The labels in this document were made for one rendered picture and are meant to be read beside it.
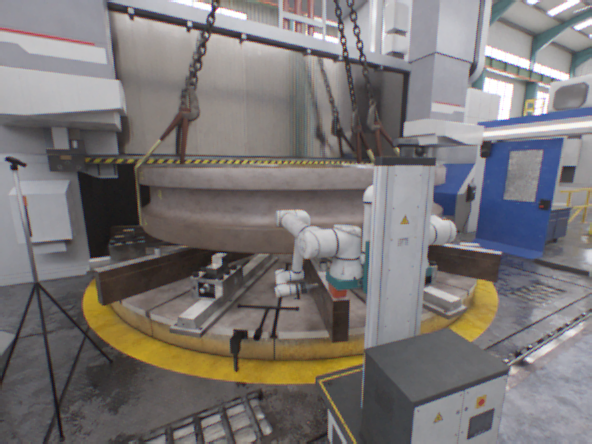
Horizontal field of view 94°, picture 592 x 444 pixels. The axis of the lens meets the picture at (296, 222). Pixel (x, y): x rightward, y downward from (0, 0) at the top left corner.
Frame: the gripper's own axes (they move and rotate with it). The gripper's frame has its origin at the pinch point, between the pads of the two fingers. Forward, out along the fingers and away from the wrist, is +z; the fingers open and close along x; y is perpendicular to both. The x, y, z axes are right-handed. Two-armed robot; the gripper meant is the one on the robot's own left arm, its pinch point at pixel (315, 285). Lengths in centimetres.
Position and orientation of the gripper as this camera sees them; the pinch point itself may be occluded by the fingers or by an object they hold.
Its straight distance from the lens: 238.8
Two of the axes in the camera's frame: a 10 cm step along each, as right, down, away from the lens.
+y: -1.2, -9.7, -2.1
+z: 9.8, -1.4, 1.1
